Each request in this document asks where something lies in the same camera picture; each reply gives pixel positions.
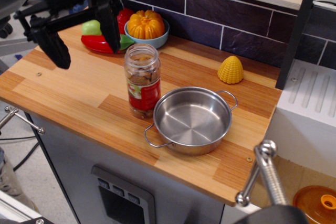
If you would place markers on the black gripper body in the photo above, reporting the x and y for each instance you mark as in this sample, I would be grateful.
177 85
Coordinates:
76 11

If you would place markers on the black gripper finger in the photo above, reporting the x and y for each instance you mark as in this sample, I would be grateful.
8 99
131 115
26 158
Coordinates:
52 45
106 13

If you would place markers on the clear jar of almonds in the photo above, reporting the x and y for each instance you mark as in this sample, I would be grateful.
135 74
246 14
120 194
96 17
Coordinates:
142 69

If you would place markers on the stainless steel pot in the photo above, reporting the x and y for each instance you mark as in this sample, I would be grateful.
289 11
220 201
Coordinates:
193 120

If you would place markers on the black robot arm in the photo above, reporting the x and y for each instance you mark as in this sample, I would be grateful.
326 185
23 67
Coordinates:
41 25

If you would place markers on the green toy apple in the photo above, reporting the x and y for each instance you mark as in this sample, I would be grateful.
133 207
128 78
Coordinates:
91 27

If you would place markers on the office chair base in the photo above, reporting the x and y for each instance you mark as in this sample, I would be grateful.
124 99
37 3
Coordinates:
5 28

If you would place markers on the red toy chili pepper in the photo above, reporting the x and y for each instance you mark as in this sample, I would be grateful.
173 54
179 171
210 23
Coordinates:
99 44

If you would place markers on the orange toy pumpkin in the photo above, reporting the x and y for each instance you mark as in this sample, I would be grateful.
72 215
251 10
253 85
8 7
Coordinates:
146 25

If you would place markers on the light blue bowl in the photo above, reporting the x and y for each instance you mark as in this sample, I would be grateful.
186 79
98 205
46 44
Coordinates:
156 42

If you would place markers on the yellow toy corn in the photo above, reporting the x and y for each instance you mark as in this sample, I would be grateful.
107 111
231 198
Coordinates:
231 70

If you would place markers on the grey toy oven panel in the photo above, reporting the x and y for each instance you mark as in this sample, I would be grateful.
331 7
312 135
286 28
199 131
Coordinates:
123 201

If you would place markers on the white toy sink drainer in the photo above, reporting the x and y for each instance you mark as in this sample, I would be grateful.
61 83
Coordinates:
310 92

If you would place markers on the orange plastic lid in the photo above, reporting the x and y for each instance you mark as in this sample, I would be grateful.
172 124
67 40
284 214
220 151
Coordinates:
317 202

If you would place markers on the silver clamp handle left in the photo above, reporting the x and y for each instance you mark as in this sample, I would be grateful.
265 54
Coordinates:
12 112

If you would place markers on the black vertical post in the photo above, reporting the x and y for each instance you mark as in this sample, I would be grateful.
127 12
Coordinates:
294 41

